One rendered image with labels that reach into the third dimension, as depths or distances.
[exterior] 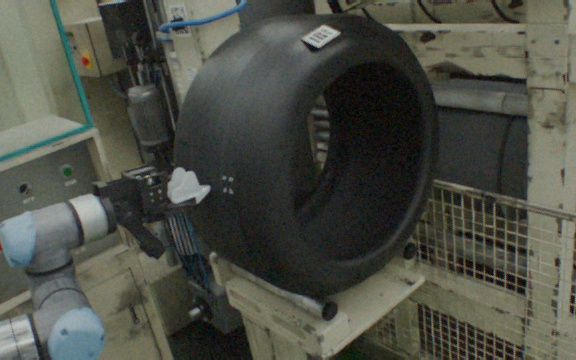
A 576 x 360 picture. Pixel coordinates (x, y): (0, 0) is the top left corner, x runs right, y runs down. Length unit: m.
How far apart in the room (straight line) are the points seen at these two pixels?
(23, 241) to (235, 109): 0.41
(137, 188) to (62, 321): 0.26
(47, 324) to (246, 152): 0.42
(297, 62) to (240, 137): 0.17
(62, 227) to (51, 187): 0.71
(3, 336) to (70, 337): 0.09
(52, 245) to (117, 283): 0.82
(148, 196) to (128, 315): 0.87
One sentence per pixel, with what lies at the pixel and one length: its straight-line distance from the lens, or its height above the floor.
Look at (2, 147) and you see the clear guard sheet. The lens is 1.50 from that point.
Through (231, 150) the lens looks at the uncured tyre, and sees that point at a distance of 0.95.
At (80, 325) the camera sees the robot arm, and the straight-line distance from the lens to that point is 0.77.
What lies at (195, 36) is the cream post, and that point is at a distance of 1.29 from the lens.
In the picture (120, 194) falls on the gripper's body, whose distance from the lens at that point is 0.91.
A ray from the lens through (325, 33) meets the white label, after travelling 1.01.
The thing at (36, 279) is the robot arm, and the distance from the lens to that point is 0.90.
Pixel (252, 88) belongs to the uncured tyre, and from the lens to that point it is 0.96.
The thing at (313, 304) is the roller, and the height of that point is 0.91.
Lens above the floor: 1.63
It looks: 23 degrees down
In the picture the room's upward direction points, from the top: 11 degrees counter-clockwise
